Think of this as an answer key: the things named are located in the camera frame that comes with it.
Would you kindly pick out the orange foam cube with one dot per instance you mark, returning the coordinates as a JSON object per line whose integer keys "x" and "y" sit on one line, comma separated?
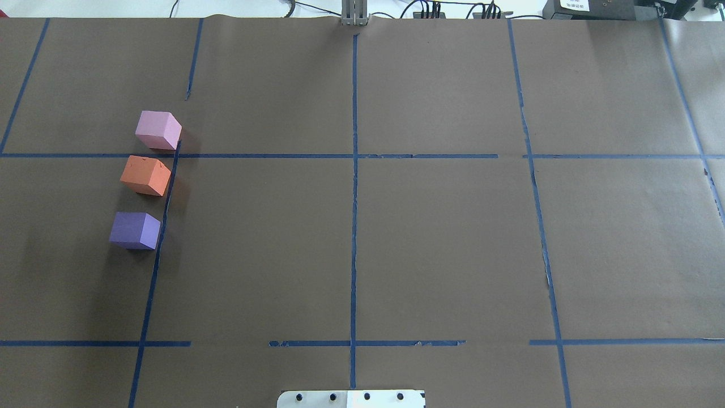
{"x": 145, "y": 175}

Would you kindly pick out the pink foam cube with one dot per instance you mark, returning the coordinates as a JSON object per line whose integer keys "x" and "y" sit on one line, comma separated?
{"x": 158, "y": 130}

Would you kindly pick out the purple foam cube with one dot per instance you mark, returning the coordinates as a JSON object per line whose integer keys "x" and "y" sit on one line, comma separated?
{"x": 135, "y": 231}

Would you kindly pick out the black box with label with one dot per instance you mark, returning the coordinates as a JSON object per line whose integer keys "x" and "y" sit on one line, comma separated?
{"x": 616, "y": 10}

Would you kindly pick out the aluminium profile post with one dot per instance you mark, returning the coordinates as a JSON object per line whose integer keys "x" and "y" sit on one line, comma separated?
{"x": 354, "y": 13}

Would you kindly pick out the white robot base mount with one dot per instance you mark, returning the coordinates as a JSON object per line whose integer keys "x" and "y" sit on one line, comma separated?
{"x": 353, "y": 398}

